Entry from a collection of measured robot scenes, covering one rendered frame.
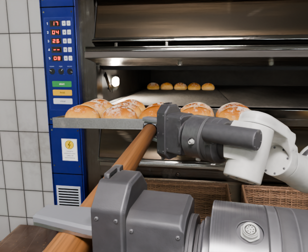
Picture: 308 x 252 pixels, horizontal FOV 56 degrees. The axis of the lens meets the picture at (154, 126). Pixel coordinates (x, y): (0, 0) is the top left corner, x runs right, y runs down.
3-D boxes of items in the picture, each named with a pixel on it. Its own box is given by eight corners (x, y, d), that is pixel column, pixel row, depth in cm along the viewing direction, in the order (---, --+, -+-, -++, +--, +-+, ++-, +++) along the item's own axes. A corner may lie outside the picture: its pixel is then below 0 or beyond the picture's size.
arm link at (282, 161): (233, 109, 54) (274, 134, 61) (220, 155, 52) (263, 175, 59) (264, 109, 48) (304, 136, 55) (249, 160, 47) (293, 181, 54)
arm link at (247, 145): (226, 124, 61) (282, 132, 53) (212, 174, 59) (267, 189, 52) (200, 103, 53) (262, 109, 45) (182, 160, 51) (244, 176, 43)
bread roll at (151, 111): (177, 124, 80) (177, 104, 79) (174, 128, 74) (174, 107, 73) (141, 122, 82) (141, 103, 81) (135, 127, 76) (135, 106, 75)
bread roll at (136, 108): (143, 118, 90) (143, 100, 89) (140, 122, 83) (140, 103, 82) (111, 117, 91) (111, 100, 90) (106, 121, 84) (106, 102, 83)
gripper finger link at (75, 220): (51, 209, 26) (117, 218, 24) (27, 228, 23) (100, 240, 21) (50, 192, 25) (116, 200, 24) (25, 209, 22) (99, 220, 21)
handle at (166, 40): (91, 53, 116) (92, 54, 118) (174, 52, 111) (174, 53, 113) (91, 38, 116) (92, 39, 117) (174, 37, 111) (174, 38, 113)
